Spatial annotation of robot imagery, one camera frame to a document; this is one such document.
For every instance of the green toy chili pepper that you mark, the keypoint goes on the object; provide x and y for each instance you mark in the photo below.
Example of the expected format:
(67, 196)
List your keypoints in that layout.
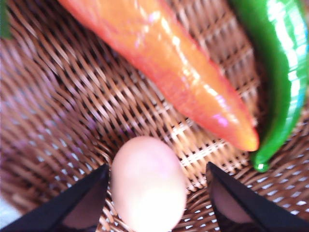
(281, 29)

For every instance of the brown wicker basket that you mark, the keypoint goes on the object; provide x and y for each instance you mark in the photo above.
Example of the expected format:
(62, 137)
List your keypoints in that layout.
(69, 100)

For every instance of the brown egg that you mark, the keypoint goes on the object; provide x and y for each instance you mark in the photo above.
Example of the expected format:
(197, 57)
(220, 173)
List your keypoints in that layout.
(148, 185)

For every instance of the orange toy carrot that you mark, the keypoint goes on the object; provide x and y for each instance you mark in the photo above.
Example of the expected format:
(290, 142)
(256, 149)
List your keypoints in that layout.
(156, 41)

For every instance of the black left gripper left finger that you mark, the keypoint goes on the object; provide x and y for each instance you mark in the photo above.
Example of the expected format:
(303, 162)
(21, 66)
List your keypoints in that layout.
(77, 209)

